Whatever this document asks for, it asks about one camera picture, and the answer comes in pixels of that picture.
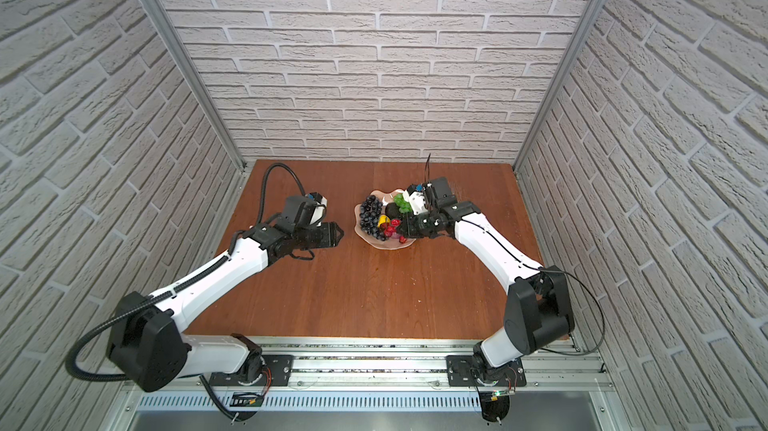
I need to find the green grape bunch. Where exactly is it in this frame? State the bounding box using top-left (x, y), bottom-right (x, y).
top-left (393, 193), bottom-right (413, 214)

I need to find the black fake avocado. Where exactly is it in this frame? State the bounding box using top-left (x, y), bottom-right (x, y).
top-left (384, 202), bottom-right (402, 220)

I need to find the yellow fake lemon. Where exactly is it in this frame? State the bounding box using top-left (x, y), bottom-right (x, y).
top-left (377, 215), bottom-right (390, 228)

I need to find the dark purple grape bunch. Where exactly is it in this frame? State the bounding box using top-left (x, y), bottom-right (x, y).
top-left (358, 194), bottom-right (386, 241)

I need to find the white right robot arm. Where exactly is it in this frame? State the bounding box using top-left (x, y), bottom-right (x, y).
top-left (395, 177), bottom-right (575, 384)

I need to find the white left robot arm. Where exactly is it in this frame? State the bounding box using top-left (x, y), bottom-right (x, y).
top-left (106, 192), bottom-right (344, 392)

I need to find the pink scalloped fruit bowl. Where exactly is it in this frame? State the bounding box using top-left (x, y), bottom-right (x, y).
top-left (354, 189), bottom-right (416, 251)

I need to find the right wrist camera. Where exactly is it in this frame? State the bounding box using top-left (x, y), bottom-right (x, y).
top-left (403, 190), bottom-right (429, 215)

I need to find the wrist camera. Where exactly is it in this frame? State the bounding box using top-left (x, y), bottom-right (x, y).
top-left (306, 192), bottom-right (328, 226)
top-left (403, 190), bottom-right (429, 215)

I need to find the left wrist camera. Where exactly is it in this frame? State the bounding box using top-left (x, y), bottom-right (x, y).
top-left (306, 192), bottom-right (328, 226)

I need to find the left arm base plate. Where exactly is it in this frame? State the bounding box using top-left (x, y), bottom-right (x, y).
top-left (208, 354), bottom-right (294, 388)

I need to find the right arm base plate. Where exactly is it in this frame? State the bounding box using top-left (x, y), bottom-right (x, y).
top-left (446, 355), bottom-right (527, 389)

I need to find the aluminium mounting rail frame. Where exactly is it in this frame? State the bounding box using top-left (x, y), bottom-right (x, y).
top-left (98, 336), bottom-right (637, 431)

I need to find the black corrugated cable conduit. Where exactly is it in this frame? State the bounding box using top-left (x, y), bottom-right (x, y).
top-left (64, 162), bottom-right (307, 423)

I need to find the right aluminium corner post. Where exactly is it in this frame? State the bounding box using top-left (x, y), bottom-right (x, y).
top-left (512, 0), bottom-right (607, 173)

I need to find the aluminium corner post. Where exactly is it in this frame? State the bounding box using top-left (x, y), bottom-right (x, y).
top-left (139, 0), bottom-right (247, 172)
top-left (512, 0), bottom-right (607, 173)

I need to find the left aluminium corner post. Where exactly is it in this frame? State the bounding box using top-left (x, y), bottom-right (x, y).
top-left (139, 0), bottom-right (247, 172)

